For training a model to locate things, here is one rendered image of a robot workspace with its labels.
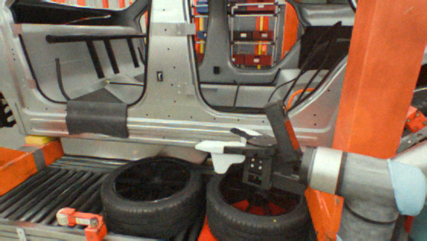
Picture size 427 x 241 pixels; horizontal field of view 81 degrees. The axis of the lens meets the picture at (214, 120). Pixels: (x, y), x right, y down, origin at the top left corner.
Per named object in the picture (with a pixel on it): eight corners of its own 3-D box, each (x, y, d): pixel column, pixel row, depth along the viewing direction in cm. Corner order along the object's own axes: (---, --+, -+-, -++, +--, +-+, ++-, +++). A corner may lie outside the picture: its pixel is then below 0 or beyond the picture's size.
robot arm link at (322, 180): (340, 158, 38) (343, 145, 45) (309, 152, 40) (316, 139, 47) (332, 202, 40) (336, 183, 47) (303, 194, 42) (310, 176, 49)
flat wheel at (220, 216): (284, 185, 200) (287, 159, 192) (331, 254, 139) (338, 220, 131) (202, 192, 193) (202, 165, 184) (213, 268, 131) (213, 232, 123)
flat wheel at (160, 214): (96, 253, 139) (88, 219, 131) (113, 186, 200) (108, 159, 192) (211, 232, 154) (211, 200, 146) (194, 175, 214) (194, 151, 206)
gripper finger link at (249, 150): (224, 156, 43) (273, 157, 44) (224, 148, 43) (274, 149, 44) (220, 147, 48) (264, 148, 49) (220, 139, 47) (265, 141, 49)
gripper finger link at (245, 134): (228, 149, 61) (248, 163, 52) (230, 125, 59) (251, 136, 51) (239, 147, 62) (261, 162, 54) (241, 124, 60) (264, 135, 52)
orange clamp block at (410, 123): (420, 118, 114) (408, 104, 113) (431, 123, 107) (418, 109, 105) (405, 127, 116) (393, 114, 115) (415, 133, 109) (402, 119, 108)
